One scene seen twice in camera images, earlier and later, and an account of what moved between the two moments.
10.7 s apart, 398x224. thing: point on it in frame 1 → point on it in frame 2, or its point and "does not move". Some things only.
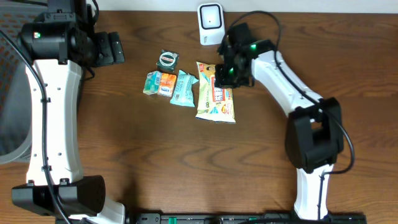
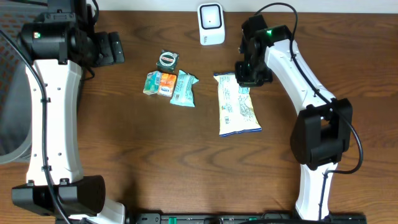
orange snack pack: (167, 84) does not move
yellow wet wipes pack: (215, 103) → (237, 112)
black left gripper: (104, 48) does not move
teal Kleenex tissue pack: (152, 83) does not move
